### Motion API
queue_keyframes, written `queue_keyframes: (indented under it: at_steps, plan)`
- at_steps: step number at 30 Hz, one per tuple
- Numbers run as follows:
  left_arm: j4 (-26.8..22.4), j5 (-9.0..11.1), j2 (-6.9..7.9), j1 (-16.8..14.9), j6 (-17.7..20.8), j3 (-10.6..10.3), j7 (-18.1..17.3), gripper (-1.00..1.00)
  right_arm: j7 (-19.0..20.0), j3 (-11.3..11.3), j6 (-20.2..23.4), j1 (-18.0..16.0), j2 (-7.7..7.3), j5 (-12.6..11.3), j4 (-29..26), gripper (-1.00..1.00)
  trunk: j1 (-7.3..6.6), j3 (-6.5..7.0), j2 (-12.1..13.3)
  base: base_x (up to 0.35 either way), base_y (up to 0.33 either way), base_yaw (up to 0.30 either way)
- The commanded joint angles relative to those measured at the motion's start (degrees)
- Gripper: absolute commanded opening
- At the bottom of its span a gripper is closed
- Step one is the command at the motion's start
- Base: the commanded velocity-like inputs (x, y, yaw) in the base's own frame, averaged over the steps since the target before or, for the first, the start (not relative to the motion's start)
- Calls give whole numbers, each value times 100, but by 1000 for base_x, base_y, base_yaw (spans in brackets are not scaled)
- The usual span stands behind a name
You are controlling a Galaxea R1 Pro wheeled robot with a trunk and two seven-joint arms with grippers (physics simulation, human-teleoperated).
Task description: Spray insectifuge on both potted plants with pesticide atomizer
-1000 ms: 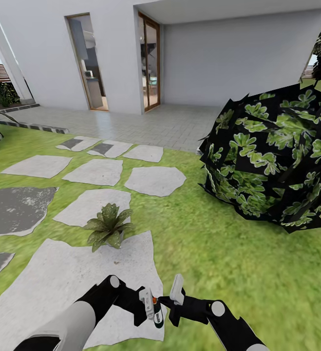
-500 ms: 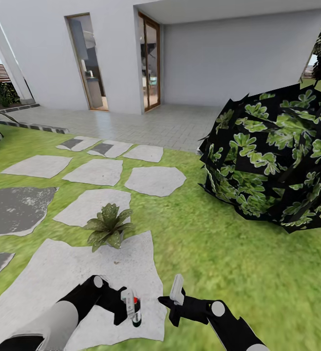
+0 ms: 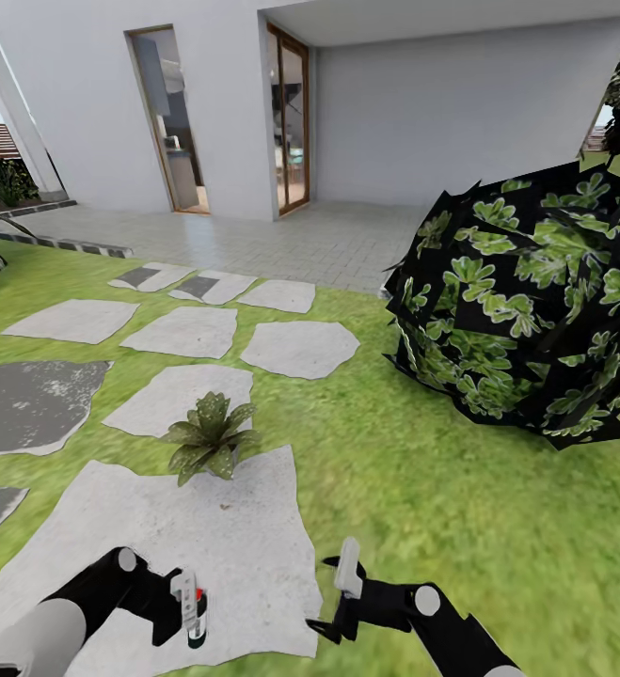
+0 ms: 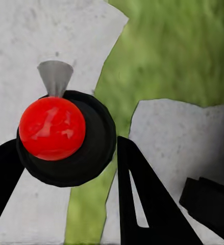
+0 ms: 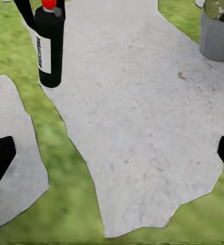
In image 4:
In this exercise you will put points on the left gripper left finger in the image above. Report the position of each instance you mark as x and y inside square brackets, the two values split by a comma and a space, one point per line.
[11, 169]

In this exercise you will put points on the insectifuge atomizer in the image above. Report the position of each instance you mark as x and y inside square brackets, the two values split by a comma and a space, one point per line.
[68, 137]

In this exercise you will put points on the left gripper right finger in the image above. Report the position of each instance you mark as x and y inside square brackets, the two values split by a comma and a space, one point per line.
[167, 224]

